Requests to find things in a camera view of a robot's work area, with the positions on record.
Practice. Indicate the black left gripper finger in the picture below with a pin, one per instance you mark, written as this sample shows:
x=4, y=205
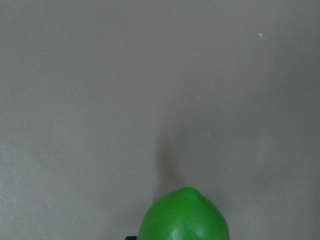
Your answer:
x=131, y=238

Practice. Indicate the green lime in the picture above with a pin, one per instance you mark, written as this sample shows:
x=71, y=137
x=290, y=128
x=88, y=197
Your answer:
x=184, y=214

